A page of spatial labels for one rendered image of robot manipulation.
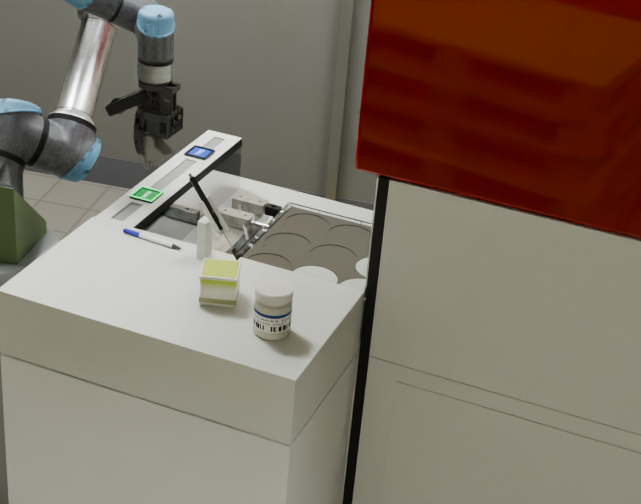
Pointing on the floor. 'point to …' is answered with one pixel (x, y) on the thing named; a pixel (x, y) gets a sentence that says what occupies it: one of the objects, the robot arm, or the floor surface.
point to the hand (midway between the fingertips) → (145, 163)
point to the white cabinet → (158, 447)
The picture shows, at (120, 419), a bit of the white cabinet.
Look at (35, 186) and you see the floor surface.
